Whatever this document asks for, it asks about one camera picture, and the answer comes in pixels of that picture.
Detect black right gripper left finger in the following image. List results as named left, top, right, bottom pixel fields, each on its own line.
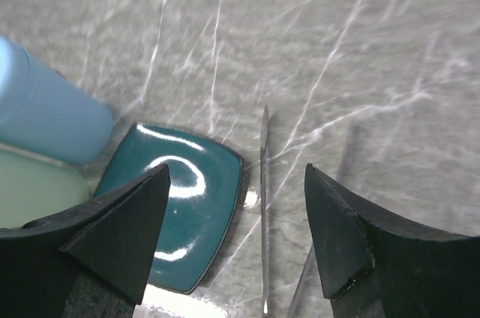
left=1, top=164, right=170, bottom=317

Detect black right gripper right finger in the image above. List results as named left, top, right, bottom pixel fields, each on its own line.
left=304, top=165, right=479, bottom=317

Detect metal tongs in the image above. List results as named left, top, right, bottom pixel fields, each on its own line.
left=259, top=105, right=315, bottom=317

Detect blue canister lid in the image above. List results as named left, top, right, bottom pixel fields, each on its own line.
left=1, top=36, right=35, bottom=124

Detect green cylindrical canister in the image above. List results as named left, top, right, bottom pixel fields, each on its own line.
left=1, top=149, right=89, bottom=228

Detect teal square plate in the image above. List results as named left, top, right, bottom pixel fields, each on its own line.
left=94, top=122, right=243, bottom=294

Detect blue cylindrical canister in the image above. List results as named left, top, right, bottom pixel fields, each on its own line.
left=0, top=66, right=114, bottom=166

